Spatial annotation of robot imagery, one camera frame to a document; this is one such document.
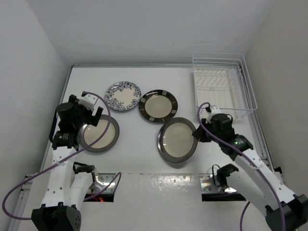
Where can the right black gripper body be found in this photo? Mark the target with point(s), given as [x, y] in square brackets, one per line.
[209, 127]

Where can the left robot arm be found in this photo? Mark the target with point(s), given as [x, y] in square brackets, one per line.
[67, 186]

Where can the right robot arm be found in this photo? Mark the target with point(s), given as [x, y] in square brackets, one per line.
[282, 208]

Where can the white wire dish rack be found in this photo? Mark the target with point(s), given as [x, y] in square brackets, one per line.
[236, 60]

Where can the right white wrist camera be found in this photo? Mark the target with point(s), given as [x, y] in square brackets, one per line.
[213, 111]

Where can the grey rim plate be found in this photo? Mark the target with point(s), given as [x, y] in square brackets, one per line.
[175, 140]
[90, 133]

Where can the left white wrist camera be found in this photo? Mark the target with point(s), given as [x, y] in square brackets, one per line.
[88, 101]

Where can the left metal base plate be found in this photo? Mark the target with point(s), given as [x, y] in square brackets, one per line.
[104, 180]

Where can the white front board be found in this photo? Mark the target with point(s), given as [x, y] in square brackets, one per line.
[154, 202]

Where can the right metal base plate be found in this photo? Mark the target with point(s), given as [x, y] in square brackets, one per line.
[209, 184]

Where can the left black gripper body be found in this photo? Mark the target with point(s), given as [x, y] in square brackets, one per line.
[83, 115]

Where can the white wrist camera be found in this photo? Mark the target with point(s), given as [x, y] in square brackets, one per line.
[213, 111]
[88, 101]

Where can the dark patterned rim plate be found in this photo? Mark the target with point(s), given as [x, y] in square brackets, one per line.
[158, 106]

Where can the white drip tray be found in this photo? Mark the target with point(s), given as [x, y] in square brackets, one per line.
[221, 87]

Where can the blue floral plate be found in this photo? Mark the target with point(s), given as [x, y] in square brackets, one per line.
[123, 96]

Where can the metal base plate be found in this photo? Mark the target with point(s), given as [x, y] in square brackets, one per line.
[209, 184]
[104, 180]

